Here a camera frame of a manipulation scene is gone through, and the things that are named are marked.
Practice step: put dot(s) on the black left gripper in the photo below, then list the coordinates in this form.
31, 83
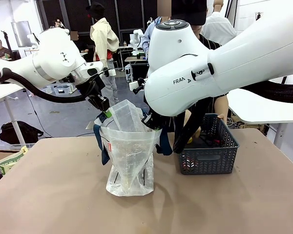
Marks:
91, 89

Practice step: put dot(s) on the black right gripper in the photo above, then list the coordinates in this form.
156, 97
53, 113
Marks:
148, 122

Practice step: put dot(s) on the dark grey plastic basket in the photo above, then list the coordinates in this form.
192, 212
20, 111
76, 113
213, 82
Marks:
210, 158

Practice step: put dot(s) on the person's left forearm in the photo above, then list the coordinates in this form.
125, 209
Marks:
221, 106

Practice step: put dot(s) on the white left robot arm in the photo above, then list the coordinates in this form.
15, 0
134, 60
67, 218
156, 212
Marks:
51, 61

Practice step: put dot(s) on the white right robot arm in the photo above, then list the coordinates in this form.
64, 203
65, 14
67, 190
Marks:
210, 65

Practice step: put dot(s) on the small white background robot arm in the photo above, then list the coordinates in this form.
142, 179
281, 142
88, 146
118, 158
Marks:
136, 40

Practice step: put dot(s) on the black bag on floor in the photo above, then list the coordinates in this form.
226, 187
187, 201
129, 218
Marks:
17, 132

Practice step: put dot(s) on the person's left hand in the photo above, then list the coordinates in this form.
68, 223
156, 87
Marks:
221, 117

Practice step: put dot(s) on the yellow item in basket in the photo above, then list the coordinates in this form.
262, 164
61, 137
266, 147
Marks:
190, 140

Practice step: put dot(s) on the grey crate on floor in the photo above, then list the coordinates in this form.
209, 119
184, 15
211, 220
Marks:
61, 89

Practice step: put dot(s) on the red black item in basket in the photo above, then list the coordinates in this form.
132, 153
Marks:
211, 139

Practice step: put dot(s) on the bystander in black shirt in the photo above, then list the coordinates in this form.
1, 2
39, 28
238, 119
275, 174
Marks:
80, 45

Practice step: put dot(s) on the mannequin in beige jacket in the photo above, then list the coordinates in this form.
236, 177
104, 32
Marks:
103, 39

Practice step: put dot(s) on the bystander in blue shirt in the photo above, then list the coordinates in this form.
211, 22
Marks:
149, 36

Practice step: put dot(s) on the black hat on mannequin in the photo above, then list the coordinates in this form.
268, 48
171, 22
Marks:
95, 9

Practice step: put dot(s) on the white desk with white leg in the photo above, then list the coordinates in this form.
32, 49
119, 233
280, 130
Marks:
2, 93

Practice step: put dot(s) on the black white striped shirt torso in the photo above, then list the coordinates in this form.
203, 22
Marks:
211, 45

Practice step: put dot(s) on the large white curved desk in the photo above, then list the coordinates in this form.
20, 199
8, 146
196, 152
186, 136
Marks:
258, 107

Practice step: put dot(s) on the green white cardboard box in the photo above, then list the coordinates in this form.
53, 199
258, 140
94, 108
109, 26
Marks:
11, 161

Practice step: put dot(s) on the seated bystander in dark shirt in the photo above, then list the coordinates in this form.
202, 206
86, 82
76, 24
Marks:
1, 51

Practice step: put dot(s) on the bystander in white shirt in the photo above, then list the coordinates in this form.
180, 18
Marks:
218, 26

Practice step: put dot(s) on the metal mannequin base plate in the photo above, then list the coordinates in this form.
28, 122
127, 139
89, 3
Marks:
89, 125

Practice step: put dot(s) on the white left wrist camera block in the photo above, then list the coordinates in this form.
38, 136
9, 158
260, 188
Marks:
111, 72

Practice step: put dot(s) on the white wrist camera block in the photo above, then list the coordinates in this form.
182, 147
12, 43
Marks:
111, 72
136, 85

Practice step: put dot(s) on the white right wrist camera block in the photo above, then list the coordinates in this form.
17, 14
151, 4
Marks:
136, 85

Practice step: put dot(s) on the grey wall board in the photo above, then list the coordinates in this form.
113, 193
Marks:
20, 33

